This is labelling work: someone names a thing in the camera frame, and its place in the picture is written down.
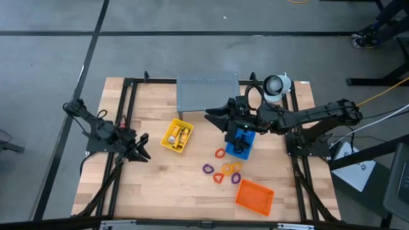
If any yellow floor cable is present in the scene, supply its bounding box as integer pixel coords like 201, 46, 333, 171
356, 75, 409, 108

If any grey chair base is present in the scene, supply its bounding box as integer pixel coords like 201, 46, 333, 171
0, 129, 26, 155

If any white round camera device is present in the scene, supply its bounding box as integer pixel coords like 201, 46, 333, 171
261, 72, 293, 103

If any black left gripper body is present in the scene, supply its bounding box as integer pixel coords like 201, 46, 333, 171
116, 130, 150, 158

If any black desk bar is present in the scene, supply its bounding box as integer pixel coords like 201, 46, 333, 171
328, 133, 409, 171

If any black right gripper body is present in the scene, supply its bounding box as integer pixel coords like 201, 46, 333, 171
224, 95, 266, 132

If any dark grey equipment case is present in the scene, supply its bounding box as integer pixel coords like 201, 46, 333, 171
382, 142, 409, 223

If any yellow plastic basket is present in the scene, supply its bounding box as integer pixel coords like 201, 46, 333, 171
160, 118, 195, 154

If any blue plastic basket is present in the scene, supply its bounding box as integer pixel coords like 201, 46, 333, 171
224, 127, 257, 161

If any white box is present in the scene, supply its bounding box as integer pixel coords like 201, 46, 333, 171
330, 141, 377, 193

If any black table leg frame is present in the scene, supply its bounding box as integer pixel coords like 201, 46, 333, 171
346, 0, 409, 87

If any person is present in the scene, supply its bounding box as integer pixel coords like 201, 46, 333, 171
351, 0, 409, 49

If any orange plastic basket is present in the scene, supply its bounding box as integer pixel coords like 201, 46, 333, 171
235, 179, 275, 217

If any white floor cable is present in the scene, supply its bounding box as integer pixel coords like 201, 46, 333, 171
328, 102, 409, 148

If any black frame crossbar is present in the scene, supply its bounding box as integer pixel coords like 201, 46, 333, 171
0, 215, 409, 230

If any person's shoe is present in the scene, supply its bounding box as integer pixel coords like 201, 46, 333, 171
351, 27, 375, 40
352, 35, 378, 49

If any grey perforated metal shelf riser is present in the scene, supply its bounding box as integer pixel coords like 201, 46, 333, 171
176, 72, 241, 121

